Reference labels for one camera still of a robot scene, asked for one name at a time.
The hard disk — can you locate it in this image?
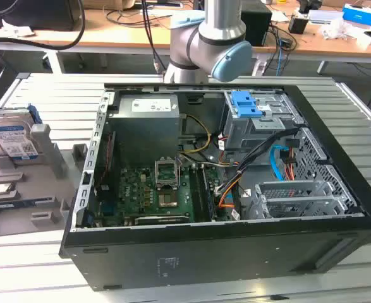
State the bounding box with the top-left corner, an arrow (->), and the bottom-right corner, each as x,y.
0,103 -> 44,165

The silver disk bay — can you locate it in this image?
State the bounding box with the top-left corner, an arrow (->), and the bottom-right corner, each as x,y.
246,179 -> 356,220

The crumpled white paper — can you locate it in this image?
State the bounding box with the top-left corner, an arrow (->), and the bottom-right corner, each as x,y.
0,18 -> 34,37

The black monitor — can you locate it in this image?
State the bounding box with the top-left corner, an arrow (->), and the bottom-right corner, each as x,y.
0,0 -> 82,31

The grey parts rack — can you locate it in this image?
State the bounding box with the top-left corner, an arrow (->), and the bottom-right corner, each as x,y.
0,123 -> 90,238

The blue RAM stick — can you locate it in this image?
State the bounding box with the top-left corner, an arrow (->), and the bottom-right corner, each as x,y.
0,197 -> 53,211

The wooden desk with monitor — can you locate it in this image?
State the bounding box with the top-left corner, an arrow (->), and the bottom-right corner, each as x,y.
0,6 -> 173,75

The grey power supply unit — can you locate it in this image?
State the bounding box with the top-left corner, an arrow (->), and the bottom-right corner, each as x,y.
107,94 -> 186,158

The green motherboard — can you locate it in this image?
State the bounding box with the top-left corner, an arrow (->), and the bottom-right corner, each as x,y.
93,163 -> 219,228

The metal socket cover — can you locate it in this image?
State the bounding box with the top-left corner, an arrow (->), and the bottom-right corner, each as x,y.
154,157 -> 182,190

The CPU socket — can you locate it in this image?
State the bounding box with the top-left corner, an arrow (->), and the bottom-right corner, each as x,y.
155,188 -> 180,210

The black graphics card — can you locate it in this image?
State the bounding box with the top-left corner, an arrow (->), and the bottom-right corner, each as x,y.
133,214 -> 191,225

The black RAM slot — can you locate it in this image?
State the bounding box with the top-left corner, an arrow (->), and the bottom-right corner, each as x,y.
190,165 -> 207,222

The installed RAM stick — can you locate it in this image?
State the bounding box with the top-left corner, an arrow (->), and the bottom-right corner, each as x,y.
202,167 -> 218,222

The blue plastic drive latch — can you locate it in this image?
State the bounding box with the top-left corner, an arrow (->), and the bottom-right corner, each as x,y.
231,90 -> 262,118

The silver optical drive cage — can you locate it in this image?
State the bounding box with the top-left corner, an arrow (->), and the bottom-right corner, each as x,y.
221,90 -> 303,165

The black speaker box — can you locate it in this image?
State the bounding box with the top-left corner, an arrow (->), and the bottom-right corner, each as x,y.
241,3 -> 273,47

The black open PC case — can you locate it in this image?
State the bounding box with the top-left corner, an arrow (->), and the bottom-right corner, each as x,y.
58,82 -> 371,293

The small black cube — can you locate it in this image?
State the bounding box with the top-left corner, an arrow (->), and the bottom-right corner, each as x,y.
288,15 -> 309,35

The wooden desk with boxes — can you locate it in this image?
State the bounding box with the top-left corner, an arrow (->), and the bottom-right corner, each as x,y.
251,9 -> 371,75

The white flat box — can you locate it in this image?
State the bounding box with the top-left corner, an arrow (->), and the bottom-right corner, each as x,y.
308,9 -> 343,25

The clear plastic bag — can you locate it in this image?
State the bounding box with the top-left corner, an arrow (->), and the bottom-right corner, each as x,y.
319,17 -> 363,40

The blue cardboard box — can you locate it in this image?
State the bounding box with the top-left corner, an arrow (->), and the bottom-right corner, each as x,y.
342,3 -> 371,25

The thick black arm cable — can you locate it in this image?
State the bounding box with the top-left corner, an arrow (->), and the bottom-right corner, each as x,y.
0,0 -> 87,51

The thin black hanging cable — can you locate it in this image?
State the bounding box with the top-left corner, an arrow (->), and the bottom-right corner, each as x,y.
140,0 -> 161,73

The yellow power wire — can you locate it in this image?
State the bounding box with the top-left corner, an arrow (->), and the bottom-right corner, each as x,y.
178,114 -> 213,155

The orange multicolour wire bundle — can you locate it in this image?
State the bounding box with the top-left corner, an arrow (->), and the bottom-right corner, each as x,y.
216,172 -> 246,209

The black wire bundle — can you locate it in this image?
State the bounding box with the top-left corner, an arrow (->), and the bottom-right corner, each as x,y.
232,126 -> 300,218

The blue hanging cable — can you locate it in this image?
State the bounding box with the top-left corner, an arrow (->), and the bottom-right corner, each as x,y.
276,37 -> 284,76

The blue SATA wire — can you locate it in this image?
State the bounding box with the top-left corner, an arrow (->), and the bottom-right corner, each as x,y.
269,143 -> 287,182

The orange red power wire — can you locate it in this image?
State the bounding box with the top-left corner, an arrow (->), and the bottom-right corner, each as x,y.
284,151 -> 296,181

